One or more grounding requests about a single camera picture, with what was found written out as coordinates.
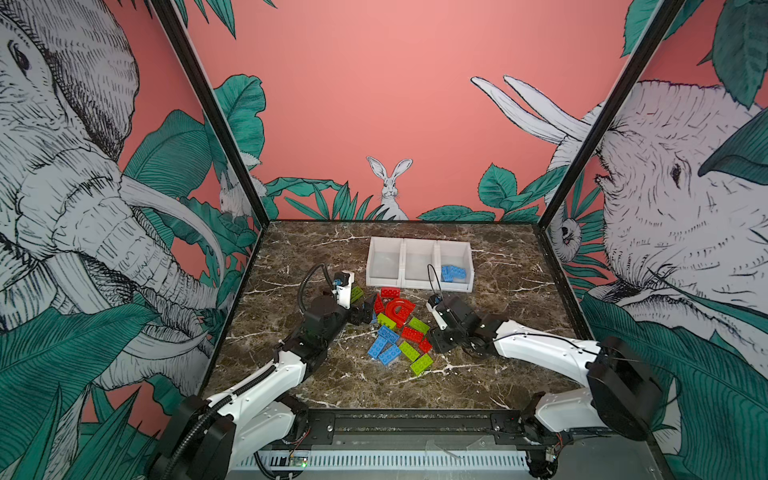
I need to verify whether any black frame post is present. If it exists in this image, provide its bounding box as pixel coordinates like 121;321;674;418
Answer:
150;0;270;230
537;0;685;230

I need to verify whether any green brick bottom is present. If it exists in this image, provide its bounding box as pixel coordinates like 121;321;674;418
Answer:
410;354;434;377

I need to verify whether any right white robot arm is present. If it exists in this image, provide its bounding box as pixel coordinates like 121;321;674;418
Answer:
426;294;662;442

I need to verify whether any right black frame post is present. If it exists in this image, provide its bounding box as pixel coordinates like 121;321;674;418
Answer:
537;0;685;230

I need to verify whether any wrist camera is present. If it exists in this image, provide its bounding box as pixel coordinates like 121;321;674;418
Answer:
333;271;355;309
426;294;447;330

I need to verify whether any white slotted cable duct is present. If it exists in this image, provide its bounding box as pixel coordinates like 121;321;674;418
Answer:
258;450;528;472

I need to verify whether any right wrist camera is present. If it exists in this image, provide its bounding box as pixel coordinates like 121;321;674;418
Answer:
426;294;447;330

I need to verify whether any red brick by arch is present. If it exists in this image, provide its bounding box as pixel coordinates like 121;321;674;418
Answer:
373;295;386;316

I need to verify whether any red arch piece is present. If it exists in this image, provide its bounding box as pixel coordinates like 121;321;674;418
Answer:
385;298;415;328

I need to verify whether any black mounting rail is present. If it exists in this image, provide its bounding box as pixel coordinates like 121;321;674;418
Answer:
173;407;655;451

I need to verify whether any blue brick bottom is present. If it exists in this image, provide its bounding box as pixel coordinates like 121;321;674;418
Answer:
443;265;467;282

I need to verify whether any green brick centre low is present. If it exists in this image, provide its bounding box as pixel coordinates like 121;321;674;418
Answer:
398;341;420;363

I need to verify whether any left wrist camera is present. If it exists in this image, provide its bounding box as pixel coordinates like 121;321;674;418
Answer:
333;271;355;309

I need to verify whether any left black frame post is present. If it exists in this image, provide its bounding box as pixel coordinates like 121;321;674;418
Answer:
150;0;270;230

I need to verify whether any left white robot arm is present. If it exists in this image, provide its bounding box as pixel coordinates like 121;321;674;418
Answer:
146;295;376;479

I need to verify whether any left camera black cable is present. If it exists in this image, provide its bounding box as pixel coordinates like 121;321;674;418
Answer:
297;262;335;314

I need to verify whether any green brick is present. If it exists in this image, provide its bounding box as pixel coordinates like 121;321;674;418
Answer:
377;313;398;331
408;317;430;335
410;354;434;377
350;286;364;303

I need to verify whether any red brick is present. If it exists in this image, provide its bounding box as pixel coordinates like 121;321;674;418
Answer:
373;295;386;316
380;287;401;299
418;337;432;354
401;326;424;343

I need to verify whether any white three-compartment bin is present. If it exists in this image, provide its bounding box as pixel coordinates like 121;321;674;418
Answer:
365;237;475;293

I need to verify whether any green brick under arch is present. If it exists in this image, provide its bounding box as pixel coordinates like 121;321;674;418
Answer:
377;313;398;331

